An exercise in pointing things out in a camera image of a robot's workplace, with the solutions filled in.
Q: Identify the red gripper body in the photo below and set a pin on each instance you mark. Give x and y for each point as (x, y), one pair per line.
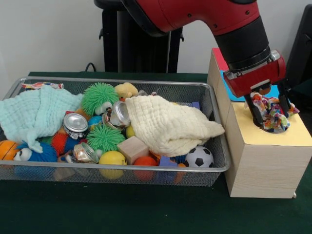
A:
(258, 74)

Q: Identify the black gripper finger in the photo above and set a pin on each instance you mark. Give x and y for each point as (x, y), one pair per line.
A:
(284, 100)
(254, 111)

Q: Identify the multicoloured patterned cloth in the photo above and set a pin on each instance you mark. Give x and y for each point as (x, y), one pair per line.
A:
(41, 85)
(270, 114)

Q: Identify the cream muslin cloth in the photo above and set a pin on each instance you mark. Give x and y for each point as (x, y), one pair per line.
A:
(165, 124)

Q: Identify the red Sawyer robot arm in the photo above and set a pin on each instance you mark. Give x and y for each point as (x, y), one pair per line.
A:
(207, 12)

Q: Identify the wooden box with three holes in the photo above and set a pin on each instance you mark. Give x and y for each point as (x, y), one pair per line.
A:
(263, 168)

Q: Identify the shallow mesh bin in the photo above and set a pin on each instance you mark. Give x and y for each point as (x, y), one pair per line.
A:
(200, 176)

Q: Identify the dark green table cloth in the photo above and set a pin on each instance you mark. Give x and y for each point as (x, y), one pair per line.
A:
(97, 209)
(304, 89)

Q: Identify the black stand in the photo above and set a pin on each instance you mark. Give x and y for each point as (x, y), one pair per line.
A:
(303, 48)

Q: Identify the black and white soccer ball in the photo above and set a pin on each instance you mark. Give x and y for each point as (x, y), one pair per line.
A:
(198, 156)

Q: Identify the red ball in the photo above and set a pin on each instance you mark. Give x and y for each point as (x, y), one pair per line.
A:
(145, 161)

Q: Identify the wooden cube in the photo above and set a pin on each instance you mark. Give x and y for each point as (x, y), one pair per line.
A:
(133, 149)

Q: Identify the yellow ball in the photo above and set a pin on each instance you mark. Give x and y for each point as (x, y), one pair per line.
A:
(112, 158)

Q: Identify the green spiky rubber ball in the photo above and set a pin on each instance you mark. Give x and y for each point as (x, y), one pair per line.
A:
(98, 96)
(104, 139)

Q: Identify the mint muslin cloth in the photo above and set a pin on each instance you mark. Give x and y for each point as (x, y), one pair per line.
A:
(34, 112)

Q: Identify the orange basketball toy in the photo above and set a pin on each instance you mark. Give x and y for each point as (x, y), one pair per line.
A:
(7, 150)

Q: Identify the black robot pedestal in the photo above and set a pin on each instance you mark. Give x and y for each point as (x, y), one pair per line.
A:
(136, 51)

